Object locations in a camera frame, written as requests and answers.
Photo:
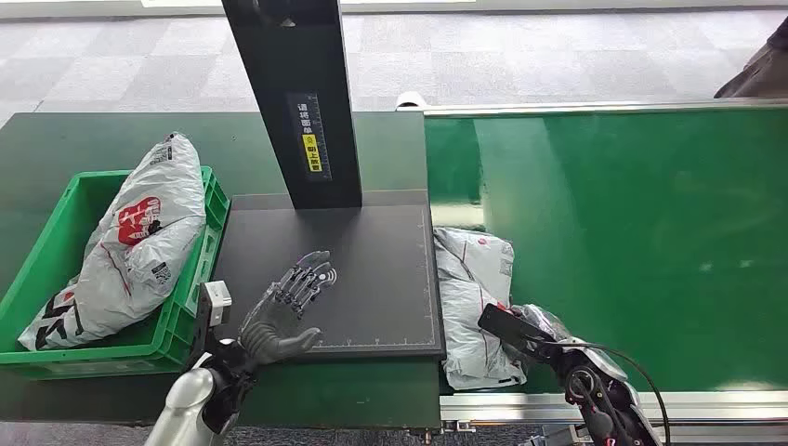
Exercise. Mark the white roller end cap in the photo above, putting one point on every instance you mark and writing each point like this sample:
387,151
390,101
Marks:
409,98

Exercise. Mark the green conveyor belt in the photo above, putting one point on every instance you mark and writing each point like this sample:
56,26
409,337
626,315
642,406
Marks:
646,246

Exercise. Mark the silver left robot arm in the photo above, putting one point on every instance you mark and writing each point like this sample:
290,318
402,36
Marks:
185,400

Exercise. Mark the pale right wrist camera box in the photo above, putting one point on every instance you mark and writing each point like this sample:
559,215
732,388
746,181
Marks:
508,326

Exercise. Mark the bulging grey poly mailer package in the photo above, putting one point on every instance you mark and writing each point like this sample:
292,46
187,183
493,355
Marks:
148,246

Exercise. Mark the green plastic crate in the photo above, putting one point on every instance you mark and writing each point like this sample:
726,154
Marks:
43,264

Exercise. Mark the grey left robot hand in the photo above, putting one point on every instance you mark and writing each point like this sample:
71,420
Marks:
277,326

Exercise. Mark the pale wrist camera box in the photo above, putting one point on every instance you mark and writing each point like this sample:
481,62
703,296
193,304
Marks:
215,301
508,326

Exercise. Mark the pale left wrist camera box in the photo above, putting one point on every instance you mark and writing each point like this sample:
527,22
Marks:
215,301

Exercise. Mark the black inbound scanner machine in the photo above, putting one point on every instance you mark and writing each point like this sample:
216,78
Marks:
382,277

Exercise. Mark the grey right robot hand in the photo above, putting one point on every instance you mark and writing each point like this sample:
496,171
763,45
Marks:
545,323

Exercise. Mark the aluminium conveyor frame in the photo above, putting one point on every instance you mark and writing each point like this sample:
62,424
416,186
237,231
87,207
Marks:
523,406

